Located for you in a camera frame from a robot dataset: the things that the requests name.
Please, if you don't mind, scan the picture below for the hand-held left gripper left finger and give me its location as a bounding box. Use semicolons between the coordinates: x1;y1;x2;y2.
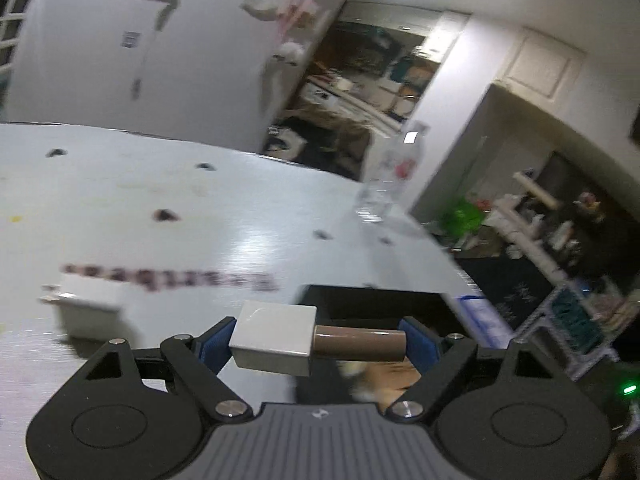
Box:
75;316;254;420

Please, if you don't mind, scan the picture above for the white plush toy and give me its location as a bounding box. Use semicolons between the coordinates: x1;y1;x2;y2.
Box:
276;40;307;67

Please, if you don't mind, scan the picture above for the black box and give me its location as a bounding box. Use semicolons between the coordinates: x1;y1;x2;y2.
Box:
295;284;498;406

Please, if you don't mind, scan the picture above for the pink lanyard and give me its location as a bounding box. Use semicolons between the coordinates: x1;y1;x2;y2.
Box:
274;0;328;43

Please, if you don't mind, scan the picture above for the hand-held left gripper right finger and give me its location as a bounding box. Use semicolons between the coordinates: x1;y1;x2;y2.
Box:
387;316;556;420

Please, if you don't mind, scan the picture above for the white cat tree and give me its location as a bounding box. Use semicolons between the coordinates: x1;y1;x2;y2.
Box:
492;170;572;283

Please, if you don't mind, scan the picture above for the white hanging pouch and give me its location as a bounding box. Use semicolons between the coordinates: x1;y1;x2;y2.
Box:
239;0;287;22

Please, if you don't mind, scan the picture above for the blue and white tissue pack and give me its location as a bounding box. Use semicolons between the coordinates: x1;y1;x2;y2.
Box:
456;294;513;343

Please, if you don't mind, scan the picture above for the clear water bottle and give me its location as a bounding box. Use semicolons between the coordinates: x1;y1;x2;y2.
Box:
354;122;432;226

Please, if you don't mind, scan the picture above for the white wire rack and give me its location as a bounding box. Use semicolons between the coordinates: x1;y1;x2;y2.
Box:
514;280;623;382

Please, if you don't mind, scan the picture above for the dark patterned rug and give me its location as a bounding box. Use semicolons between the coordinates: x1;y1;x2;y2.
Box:
456;255;555;332

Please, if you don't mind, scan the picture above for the white block with cylinder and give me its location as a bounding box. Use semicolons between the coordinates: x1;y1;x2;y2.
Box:
229;301;407;377

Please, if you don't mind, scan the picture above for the green plastic bag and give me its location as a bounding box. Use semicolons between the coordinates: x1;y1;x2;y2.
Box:
439;197;487;248

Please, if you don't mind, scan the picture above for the small white box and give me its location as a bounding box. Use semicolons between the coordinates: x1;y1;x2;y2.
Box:
39;272;124;342

